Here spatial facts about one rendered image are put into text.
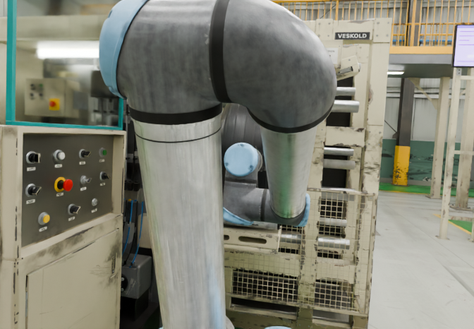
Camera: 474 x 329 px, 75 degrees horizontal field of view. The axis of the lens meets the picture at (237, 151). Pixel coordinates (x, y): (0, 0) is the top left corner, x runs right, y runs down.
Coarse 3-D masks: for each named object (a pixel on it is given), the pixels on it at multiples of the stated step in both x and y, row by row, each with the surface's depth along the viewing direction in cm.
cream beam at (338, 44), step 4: (320, 40) 158; (324, 40) 157; (328, 40) 157; (332, 40) 157; (336, 40) 156; (340, 40) 156; (324, 44) 157; (328, 44) 157; (332, 44) 157; (336, 44) 156; (340, 44) 156; (340, 48) 156; (340, 52) 156; (340, 56) 156; (340, 60) 156; (336, 64) 156; (340, 64) 156; (336, 68) 157; (340, 68) 157; (336, 72) 166
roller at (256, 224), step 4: (224, 220) 136; (224, 224) 137; (228, 224) 136; (232, 224) 136; (236, 224) 135; (256, 224) 133; (260, 224) 133; (264, 224) 132; (268, 224) 132; (272, 224) 132; (276, 224) 132; (264, 228) 134; (268, 228) 133; (272, 228) 132; (276, 228) 132
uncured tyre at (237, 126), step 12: (228, 108) 131; (240, 108) 128; (228, 120) 126; (240, 120) 124; (252, 120) 124; (228, 132) 123; (240, 132) 122; (252, 132) 121; (228, 144) 122; (252, 144) 120; (264, 156) 119; (264, 180) 120
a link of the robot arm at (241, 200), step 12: (228, 180) 84; (240, 180) 83; (252, 180) 84; (228, 192) 84; (240, 192) 83; (252, 192) 83; (228, 204) 83; (240, 204) 82; (252, 204) 82; (228, 216) 83; (240, 216) 82; (252, 216) 82
